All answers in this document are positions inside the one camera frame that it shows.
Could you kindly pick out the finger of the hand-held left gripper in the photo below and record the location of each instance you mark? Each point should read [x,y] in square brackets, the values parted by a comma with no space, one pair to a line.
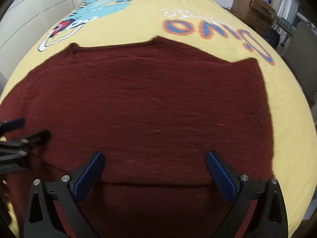
[15,123]
[37,136]

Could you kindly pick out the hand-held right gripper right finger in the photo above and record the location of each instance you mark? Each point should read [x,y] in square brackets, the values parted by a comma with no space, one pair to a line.
[220,178]

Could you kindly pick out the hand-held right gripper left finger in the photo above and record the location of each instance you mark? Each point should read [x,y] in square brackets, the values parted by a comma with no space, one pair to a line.
[88,176]

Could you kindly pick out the maroon knit sweater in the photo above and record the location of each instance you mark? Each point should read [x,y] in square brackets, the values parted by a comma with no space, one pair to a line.
[148,104]

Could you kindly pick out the white panelled wardrobe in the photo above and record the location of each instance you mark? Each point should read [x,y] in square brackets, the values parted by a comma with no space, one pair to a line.
[37,17]

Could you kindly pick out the dark hanging garment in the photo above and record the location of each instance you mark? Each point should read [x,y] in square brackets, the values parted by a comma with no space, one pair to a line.
[273,38]

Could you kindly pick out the grey chair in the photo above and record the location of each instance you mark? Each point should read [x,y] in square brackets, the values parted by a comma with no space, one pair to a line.
[302,49]

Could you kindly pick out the yellow printed bed sheet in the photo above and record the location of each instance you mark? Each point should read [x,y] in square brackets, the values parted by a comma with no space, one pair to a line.
[138,19]

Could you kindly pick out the brown cardboard box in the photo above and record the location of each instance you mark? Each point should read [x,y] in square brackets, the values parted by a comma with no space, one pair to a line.
[247,7]

